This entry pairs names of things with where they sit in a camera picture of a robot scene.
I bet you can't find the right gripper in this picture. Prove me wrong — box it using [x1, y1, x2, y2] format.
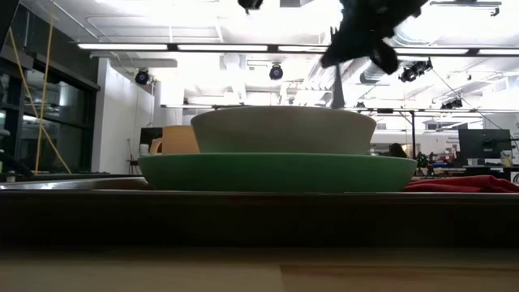
[320, 0, 430, 75]

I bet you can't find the cream bowl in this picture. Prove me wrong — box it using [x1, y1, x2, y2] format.
[190, 105, 378, 157]

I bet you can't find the red cloth napkin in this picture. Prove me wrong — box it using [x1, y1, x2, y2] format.
[404, 174, 519, 194]

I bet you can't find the cream mug with orange inside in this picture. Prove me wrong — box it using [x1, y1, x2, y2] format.
[148, 124, 201, 157]

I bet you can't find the dark brown serving tray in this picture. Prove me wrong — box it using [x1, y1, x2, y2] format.
[0, 176, 519, 249]

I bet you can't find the black ceiling spotlight cluster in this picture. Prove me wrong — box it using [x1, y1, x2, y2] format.
[440, 97, 464, 110]
[397, 58, 434, 84]

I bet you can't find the person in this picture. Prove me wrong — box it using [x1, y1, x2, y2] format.
[388, 142, 409, 159]

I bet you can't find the black computer monitor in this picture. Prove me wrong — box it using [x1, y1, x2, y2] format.
[457, 128, 513, 160]

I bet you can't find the green plate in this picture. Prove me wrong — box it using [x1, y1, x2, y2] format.
[137, 152, 418, 194]

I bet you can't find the small black monitor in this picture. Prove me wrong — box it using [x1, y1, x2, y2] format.
[139, 127, 164, 146]

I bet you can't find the yellow cable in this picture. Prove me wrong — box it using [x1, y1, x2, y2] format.
[7, 19, 73, 175]

